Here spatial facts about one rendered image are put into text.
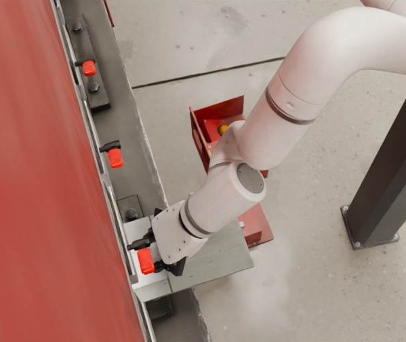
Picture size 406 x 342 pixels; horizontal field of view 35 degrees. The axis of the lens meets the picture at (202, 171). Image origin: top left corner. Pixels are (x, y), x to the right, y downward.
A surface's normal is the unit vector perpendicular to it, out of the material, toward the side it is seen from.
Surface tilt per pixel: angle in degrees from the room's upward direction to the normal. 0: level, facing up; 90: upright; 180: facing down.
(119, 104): 0
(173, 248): 49
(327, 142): 0
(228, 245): 0
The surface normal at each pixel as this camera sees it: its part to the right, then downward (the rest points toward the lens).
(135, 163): -0.03, -0.40
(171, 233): -0.75, -0.03
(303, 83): -0.50, 0.51
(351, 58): 0.39, 0.56
